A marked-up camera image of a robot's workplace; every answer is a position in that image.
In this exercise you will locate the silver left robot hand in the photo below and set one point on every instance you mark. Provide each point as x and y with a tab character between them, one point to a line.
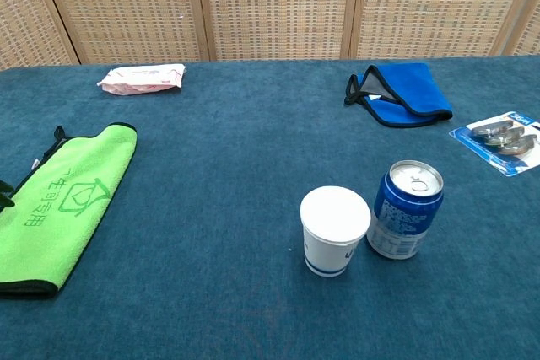
5	197

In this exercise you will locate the grey and green cloth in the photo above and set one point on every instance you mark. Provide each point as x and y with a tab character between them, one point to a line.
63	208

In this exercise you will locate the blue cloth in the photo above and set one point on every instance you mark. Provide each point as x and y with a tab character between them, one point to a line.
415	90

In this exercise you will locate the pink and white tissue pack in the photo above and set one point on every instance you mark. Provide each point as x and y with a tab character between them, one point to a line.
143	79

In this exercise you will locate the teal felt covered table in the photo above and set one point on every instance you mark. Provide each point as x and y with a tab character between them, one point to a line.
236	145

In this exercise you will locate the white paper cup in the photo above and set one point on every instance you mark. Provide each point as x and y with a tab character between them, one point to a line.
333	225

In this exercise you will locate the woven bamboo folding screen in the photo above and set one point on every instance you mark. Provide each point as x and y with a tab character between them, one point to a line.
274	6

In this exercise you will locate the blue and white drink can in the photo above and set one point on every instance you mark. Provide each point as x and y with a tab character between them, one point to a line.
401	221

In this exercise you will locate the blister pack of metal hooks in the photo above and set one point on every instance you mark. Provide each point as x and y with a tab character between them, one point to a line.
502	141

